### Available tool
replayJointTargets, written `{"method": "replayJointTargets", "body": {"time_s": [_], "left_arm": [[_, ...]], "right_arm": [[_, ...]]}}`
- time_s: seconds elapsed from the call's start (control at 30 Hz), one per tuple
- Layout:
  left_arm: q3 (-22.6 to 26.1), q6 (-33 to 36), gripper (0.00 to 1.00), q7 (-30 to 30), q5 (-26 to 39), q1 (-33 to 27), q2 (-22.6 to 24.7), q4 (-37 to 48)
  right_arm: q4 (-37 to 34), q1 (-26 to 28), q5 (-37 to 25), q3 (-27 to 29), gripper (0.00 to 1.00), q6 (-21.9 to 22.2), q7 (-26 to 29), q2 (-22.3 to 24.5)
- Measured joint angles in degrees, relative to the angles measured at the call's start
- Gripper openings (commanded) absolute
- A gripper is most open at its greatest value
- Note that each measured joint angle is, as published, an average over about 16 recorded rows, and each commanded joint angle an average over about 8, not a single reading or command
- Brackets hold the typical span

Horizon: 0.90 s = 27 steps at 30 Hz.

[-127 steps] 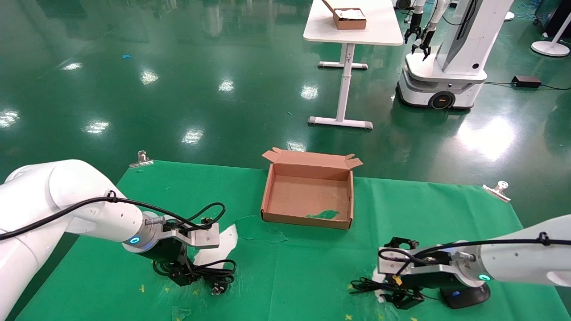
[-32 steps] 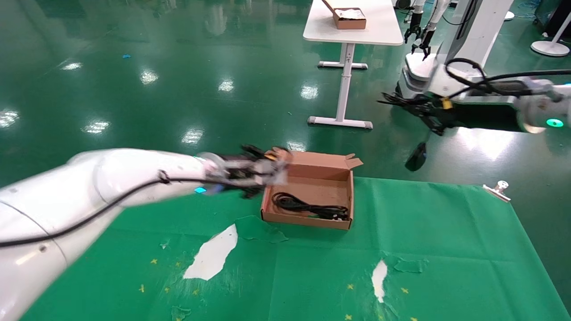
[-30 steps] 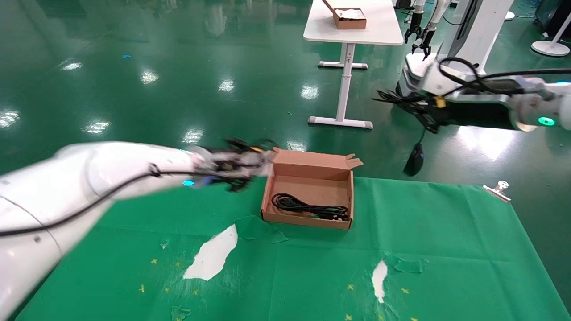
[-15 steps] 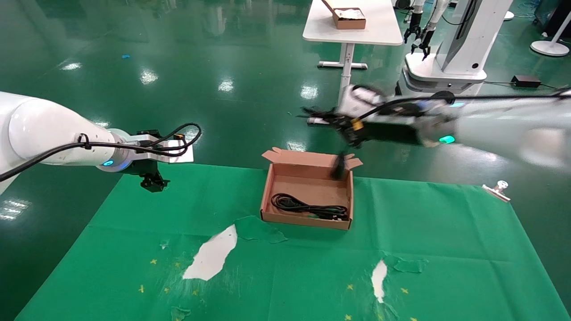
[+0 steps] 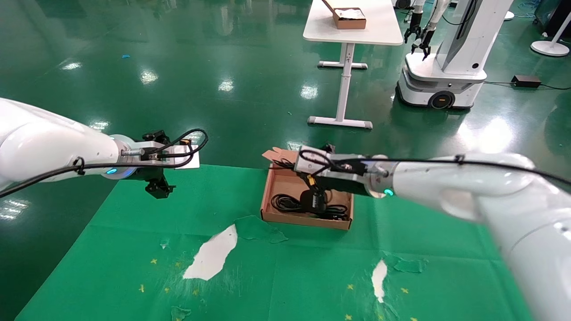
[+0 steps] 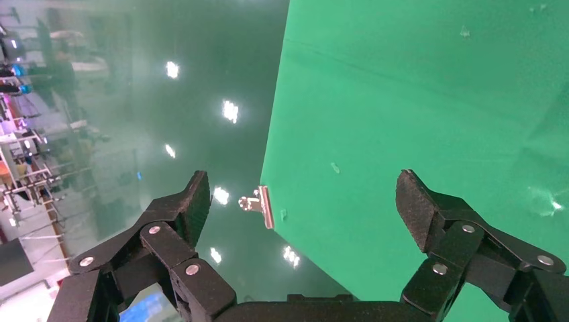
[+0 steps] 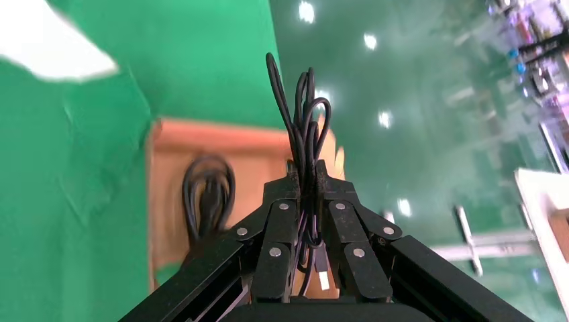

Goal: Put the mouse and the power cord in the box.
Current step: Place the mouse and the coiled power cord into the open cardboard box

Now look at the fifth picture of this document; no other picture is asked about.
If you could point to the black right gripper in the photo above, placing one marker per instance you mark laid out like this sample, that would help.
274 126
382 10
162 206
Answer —
352 184

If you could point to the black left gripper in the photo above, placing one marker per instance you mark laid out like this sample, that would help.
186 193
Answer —
147 174

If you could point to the white robot arm black gripper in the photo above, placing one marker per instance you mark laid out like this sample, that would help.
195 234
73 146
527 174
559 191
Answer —
426 40
412 26

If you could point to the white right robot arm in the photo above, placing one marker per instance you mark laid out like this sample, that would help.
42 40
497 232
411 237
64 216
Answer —
490 191

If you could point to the open brown cardboard box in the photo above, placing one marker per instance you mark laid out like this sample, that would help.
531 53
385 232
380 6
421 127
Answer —
285 218

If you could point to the small brown cardboard box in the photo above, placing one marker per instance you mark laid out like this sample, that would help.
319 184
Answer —
350 20

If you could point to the green tablecloth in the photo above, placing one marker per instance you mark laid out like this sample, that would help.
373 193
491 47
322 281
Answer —
285 263

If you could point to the white wheeled robot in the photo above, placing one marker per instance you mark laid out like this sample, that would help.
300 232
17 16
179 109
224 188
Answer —
459 53

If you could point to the white round stand base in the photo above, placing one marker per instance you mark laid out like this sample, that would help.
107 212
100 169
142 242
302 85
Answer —
551 48

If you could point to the black cabinet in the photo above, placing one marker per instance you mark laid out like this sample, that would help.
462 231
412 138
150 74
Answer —
557 18

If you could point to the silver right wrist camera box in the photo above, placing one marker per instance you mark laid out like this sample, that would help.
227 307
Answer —
334 162

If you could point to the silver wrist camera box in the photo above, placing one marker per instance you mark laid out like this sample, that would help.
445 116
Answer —
178 156
334 162

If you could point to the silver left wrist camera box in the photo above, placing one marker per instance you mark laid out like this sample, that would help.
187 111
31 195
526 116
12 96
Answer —
178 156

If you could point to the white pedestal table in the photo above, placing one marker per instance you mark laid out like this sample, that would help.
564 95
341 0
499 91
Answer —
357 31

